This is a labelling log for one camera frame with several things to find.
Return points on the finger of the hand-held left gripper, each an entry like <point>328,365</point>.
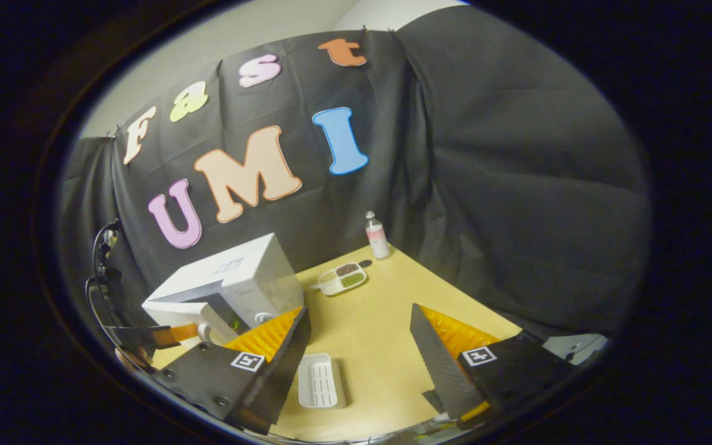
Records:
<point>139,337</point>

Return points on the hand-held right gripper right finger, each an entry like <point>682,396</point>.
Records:
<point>439,371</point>

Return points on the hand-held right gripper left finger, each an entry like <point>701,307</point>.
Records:
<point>282,371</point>

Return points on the white microwave oven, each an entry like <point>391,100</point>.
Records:
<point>257,272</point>

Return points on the white rectangular tray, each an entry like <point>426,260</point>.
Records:
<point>322,380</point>

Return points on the white divided grain dish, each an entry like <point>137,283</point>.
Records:
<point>331,285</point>

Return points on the clear bottle with pink label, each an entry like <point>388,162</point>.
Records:
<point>379,241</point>

